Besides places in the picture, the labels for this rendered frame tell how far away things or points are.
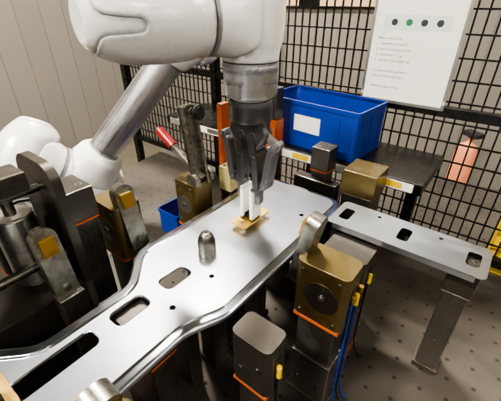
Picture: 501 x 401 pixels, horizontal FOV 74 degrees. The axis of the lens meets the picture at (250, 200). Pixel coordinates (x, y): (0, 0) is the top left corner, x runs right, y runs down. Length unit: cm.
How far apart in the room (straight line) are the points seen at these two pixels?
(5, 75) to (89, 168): 213
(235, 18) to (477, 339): 88
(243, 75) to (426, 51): 60
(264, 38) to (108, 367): 48
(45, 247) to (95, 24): 32
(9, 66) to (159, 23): 286
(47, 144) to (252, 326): 90
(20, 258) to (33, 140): 59
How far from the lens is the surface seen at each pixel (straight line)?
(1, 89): 326
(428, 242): 73
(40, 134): 120
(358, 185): 81
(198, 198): 75
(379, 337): 92
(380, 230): 72
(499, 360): 100
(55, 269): 61
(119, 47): 46
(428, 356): 88
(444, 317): 79
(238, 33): 51
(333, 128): 92
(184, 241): 66
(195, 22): 47
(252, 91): 54
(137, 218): 67
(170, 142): 77
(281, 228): 68
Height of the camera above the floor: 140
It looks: 31 degrees down
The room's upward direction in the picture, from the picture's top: straight up
